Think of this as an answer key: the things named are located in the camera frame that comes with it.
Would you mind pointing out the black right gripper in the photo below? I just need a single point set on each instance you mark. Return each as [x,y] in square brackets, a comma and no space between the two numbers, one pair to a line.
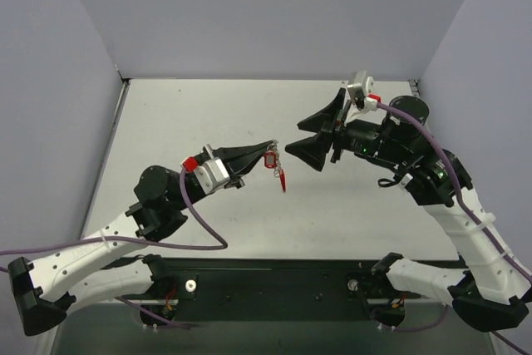
[337,139]

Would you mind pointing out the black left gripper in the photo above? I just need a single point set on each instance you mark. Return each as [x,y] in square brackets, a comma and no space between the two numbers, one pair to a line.
[224,160]

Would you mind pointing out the red tagged key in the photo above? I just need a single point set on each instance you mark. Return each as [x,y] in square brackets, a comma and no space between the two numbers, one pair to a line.
[271,159]

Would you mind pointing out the red round key tag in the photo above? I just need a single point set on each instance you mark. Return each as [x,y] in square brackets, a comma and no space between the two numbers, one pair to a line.
[282,179]

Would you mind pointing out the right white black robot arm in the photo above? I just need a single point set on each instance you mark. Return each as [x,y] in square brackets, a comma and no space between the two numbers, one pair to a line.
[492,292]

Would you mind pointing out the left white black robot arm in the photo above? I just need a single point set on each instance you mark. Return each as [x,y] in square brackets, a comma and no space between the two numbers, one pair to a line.
[69,277]

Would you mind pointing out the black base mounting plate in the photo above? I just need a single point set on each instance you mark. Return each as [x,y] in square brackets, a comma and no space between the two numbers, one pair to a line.
[269,290]

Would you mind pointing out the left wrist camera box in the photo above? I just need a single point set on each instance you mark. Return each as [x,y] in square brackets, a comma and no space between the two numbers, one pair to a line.
[211,171]

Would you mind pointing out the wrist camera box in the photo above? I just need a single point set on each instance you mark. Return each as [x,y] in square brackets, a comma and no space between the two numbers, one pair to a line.
[211,171]
[359,89]

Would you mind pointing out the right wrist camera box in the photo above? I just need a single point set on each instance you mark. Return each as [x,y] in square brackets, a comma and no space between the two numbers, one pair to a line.
[359,89]

